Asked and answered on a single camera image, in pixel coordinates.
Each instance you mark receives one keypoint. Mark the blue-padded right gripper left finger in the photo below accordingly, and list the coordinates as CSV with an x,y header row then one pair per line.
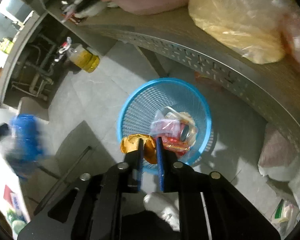
x,y
90,207

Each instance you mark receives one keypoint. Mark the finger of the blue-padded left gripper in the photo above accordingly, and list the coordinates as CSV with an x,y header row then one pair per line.
x,y
24,145

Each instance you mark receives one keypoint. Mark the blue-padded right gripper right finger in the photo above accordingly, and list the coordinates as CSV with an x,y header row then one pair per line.
x,y
210,207

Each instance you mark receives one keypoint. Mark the red snack wrapper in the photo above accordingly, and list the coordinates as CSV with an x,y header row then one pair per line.
x,y
175,145

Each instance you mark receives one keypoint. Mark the orange peel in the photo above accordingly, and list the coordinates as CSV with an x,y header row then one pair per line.
x,y
131,143

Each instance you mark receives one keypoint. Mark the blue toothpaste box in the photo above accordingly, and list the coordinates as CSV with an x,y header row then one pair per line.
x,y
13,200

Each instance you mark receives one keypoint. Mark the white sneaker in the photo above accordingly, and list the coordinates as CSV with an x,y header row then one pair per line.
x,y
163,208

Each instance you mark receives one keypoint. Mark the white sack on floor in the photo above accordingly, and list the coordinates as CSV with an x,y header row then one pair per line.
x,y
279,163

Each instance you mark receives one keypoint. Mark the blue plastic waste basket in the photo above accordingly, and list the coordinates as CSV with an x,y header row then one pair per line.
x,y
140,108

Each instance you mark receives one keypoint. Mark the yellow cooking oil bottle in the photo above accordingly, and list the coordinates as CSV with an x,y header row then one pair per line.
x,y
83,58

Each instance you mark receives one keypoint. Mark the yellow plastic bag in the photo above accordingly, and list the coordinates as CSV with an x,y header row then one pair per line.
x,y
248,27

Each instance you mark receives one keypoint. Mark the red clear plastic bag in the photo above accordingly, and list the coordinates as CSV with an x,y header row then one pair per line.
x,y
287,18

